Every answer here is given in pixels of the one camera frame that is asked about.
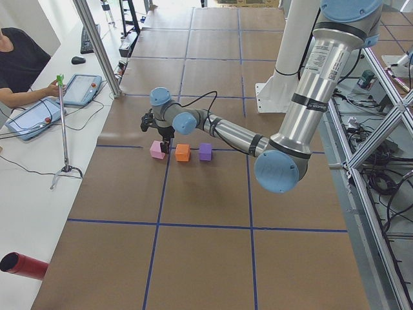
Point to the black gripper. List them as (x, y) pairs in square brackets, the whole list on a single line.
[(166, 132)]

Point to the white pedestal column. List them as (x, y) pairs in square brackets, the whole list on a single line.
[(274, 96)]

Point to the aluminium side rail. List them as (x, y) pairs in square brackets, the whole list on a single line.
[(367, 134)]

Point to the black keyboard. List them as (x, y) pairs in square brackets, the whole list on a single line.
[(86, 44)]

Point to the near blue teach pendant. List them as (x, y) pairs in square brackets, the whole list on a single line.
[(33, 121)]

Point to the pink foam block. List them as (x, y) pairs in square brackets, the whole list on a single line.
[(157, 150)]

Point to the orange foam block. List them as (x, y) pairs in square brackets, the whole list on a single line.
[(182, 152)]

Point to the red cylinder tube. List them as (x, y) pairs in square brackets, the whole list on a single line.
[(22, 265)]

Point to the green electrical device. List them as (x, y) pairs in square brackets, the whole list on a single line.
[(365, 79)]

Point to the far blue teach pendant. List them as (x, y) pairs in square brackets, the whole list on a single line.
[(81, 89)]

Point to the person in black shirt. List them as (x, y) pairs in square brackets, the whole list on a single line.
[(22, 61)]

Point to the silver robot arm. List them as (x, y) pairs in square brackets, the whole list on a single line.
[(282, 159)]

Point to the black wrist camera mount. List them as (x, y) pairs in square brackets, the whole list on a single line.
[(148, 121)]

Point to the blue teach pendant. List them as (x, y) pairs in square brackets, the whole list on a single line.
[(81, 89), (33, 121)]

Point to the purple foam block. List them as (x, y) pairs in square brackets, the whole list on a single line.
[(205, 152)]

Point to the metal reacher grabber tool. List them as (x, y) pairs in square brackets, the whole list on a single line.
[(67, 167)]

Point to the black computer mouse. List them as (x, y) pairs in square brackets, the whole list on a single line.
[(77, 60)]

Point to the aluminium frame post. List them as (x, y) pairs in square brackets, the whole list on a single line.
[(99, 50)]

